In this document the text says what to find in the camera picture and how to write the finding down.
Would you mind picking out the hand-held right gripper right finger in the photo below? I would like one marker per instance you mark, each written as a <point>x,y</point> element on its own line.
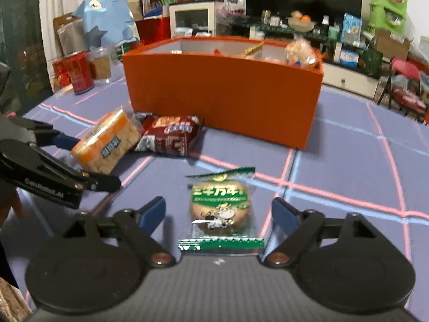
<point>285,215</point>

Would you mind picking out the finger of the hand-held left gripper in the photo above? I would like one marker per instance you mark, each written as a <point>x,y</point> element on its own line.
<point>67,141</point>
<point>100,181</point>

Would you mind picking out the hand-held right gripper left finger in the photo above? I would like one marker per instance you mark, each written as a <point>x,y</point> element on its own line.
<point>152,214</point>

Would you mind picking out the orange cracker pack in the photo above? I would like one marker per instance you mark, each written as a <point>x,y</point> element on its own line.
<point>107,141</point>

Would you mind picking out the green cake pack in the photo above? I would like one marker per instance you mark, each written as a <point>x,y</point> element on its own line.
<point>219,208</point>

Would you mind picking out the maroon snack bag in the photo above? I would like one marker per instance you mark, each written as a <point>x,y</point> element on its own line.
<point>167,137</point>

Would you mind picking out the orange box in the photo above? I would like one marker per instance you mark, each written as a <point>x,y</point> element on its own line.
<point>218,100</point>

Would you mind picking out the clear bag of white crackers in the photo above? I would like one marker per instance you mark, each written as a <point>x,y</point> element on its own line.
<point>301,53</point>

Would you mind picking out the yellow snack bag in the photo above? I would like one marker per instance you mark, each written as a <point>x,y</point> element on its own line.
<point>253,50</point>

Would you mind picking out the blue checked tablecloth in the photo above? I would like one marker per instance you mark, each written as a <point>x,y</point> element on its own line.
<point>335,161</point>

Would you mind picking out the clear plastic jar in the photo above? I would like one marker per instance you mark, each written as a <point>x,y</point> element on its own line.
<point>100,65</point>

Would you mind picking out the blue shark-print cloth cover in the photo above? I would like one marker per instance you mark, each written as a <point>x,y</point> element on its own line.
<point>104,16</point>

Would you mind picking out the red storage box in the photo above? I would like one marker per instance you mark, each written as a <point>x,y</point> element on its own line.
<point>152,30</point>

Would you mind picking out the white television stand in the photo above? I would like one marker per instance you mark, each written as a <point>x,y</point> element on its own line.
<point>348,78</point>

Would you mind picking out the white glass-door cabinet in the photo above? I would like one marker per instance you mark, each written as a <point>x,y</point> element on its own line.
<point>191,20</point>

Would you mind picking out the red folding chair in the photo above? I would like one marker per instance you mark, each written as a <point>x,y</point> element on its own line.
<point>405,68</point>

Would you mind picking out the fruit bowl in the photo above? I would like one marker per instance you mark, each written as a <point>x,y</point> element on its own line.
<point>300,25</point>

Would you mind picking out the brown cardboard box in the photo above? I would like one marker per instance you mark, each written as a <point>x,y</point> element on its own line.
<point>392,45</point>

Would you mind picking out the blue milk carton pack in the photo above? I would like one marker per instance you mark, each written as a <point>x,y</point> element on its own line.
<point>352,23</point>

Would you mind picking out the green plastic rack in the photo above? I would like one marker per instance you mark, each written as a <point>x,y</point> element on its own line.
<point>382,6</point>

